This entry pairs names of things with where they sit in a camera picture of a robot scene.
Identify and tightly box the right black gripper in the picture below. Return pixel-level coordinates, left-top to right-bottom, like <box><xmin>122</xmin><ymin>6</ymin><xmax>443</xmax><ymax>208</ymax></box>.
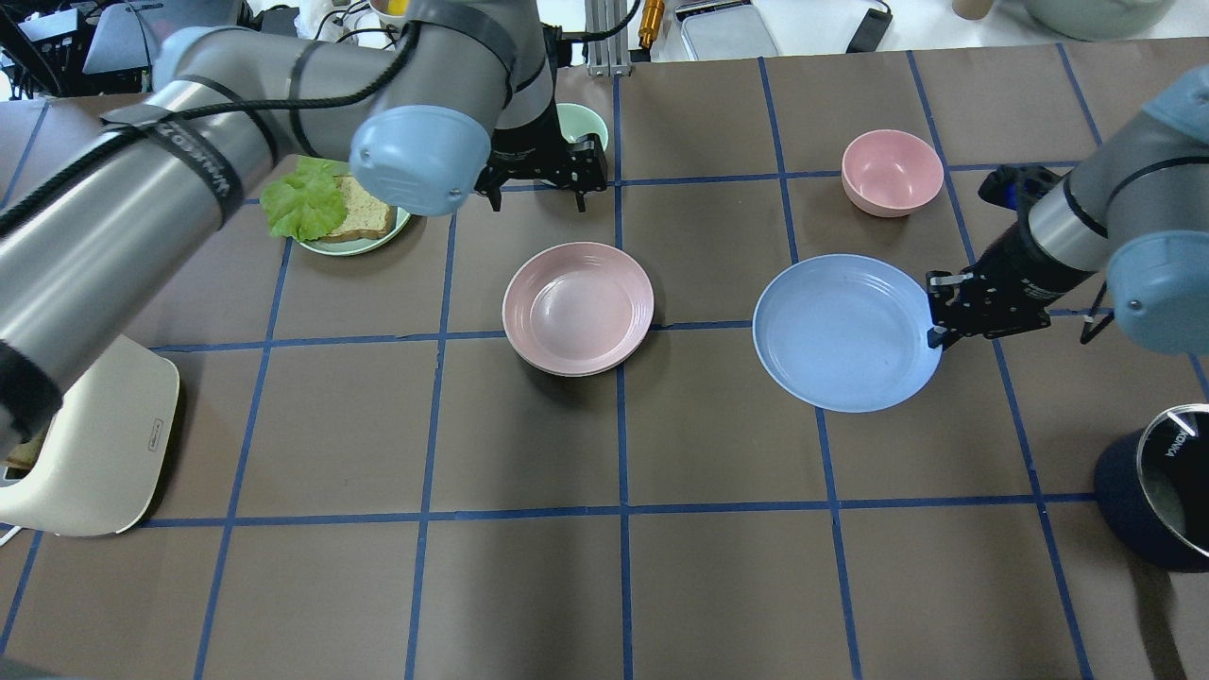
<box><xmin>926</xmin><ymin>219</ymin><xmax>1106</xmax><ymax>352</ymax></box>

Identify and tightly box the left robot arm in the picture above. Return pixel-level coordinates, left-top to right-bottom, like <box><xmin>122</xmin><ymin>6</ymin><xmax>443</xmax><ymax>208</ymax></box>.
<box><xmin>1</xmin><ymin>1</ymin><xmax>607</xmax><ymax>451</ymax></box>

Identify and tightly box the kitchen scale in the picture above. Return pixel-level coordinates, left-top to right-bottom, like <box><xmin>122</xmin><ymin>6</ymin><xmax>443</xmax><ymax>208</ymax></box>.
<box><xmin>673</xmin><ymin>1</ymin><xmax>780</xmax><ymax>60</ymax></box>

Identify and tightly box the green lettuce leaf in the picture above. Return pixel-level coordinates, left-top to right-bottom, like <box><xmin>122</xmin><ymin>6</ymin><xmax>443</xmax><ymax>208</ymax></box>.
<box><xmin>260</xmin><ymin>159</ymin><xmax>349</xmax><ymax>242</ymax></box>

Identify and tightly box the blue plate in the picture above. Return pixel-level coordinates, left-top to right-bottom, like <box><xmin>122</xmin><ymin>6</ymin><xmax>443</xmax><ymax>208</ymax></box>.
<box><xmin>752</xmin><ymin>253</ymin><xmax>942</xmax><ymax>413</ymax></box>

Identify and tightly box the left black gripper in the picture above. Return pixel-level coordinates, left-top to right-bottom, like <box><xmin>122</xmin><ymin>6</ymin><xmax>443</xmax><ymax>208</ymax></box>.
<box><xmin>474</xmin><ymin>102</ymin><xmax>609</xmax><ymax>213</ymax></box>

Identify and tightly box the black power adapter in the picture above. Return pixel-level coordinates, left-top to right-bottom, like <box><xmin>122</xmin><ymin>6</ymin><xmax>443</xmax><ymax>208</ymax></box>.
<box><xmin>845</xmin><ymin>8</ymin><xmax>893</xmax><ymax>53</ymax></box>

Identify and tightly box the pink bowl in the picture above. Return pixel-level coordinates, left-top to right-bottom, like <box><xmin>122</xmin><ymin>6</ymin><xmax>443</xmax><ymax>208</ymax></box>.
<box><xmin>841</xmin><ymin>129</ymin><xmax>945</xmax><ymax>218</ymax></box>

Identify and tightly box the bread slice on plate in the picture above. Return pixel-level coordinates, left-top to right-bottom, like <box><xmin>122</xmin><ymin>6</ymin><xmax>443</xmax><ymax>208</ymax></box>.
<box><xmin>318</xmin><ymin>174</ymin><xmax>397</xmax><ymax>244</ymax></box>

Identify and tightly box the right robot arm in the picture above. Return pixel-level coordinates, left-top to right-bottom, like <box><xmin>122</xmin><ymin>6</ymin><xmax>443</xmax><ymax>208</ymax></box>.
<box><xmin>926</xmin><ymin>65</ymin><xmax>1208</xmax><ymax>355</ymax></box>

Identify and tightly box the green bowl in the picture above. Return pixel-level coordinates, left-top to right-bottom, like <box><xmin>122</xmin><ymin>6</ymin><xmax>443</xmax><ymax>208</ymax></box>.
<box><xmin>556</xmin><ymin>102</ymin><xmax>609</xmax><ymax>159</ymax></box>

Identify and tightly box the white plate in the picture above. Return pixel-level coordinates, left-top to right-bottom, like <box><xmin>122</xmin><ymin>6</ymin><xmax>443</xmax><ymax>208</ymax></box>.
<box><xmin>514</xmin><ymin>348</ymin><xmax>638</xmax><ymax>378</ymax></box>

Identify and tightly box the pink plate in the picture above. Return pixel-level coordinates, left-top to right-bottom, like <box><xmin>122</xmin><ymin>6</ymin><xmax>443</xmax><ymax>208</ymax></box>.
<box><xmin>501</xmin><ymin>242</ymin><xmax>654</xmax><ymax>356</ymax></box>

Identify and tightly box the green plate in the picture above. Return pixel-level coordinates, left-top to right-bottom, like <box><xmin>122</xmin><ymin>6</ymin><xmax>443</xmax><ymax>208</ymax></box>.
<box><xmin>297</xmin><ymin>159</ymin><xmax>412</xmax><ymax>257</ymax></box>

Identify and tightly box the aluminium frame post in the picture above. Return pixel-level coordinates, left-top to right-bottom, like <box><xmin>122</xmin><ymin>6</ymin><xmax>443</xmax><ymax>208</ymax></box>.
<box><xmin>583</xmin><ymin>1</ymin><xmax>632</xmax><ymax>77</ymax></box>

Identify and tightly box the white toaster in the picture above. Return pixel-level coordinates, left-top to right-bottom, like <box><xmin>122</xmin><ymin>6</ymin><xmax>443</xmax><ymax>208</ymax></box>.
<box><xmin>1</xmin><ymin>336</ymin><xmax>181</xmax><ymax>537</ymax></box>

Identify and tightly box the blue saucepan with lid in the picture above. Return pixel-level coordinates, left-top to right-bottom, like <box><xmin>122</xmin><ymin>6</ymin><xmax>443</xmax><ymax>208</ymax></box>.
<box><xmin>1093</xmin><ymin>403</ymin><xmax>1208</xmax><ymax>574</ymax></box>

